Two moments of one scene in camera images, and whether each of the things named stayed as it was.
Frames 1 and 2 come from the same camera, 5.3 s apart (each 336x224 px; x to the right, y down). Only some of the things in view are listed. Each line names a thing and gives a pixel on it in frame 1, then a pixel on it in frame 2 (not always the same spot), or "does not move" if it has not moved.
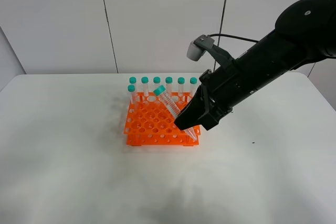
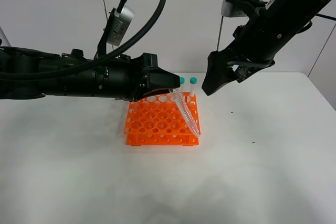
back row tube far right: x=193 y=81 does not move
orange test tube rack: x=150 y=119 does not move
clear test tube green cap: x=171 y=107 to x=185 y=109
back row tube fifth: x=181 y=81 does not move
